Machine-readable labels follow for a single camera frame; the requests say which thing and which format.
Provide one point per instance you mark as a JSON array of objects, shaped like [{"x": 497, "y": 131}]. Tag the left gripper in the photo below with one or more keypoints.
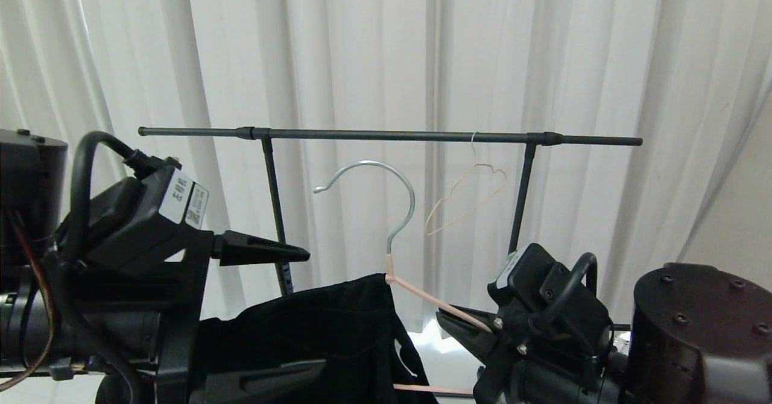
[{"x": 175, "y": 307}]

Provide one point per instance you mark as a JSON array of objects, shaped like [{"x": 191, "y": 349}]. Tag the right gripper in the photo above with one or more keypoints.
[{"x": 543, "y": 380}]

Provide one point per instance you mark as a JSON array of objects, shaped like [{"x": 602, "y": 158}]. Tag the black garment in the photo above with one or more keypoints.
[{"x": 313, "y": 344}]

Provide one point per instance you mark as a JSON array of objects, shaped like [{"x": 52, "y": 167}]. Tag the pink clothes hanger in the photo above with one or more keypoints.
[
  {"x": 464, "y": 213},
  {"x": 434, "y": 300}
]

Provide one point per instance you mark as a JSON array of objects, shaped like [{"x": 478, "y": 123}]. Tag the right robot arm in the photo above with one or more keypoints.
[{"x": 693, "y": 331}]

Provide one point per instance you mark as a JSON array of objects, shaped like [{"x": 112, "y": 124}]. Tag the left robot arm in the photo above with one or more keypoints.
[{"x": 30, "y": 199}]

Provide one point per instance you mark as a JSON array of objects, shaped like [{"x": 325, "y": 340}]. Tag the black clothes rack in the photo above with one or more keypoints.
[{"x": 392, "y": 135}]

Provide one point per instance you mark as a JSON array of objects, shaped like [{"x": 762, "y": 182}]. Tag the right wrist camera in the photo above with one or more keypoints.
[{"x": 561, "y": 295}]

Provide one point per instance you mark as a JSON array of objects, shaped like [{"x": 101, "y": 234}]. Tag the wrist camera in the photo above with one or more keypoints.
[
  {"x": 561, "y": 295},
  {"x": 145, "y": 223}
]

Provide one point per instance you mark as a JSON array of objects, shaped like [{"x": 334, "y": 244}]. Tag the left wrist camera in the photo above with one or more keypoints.
[{"x": 145, "y": 223}]

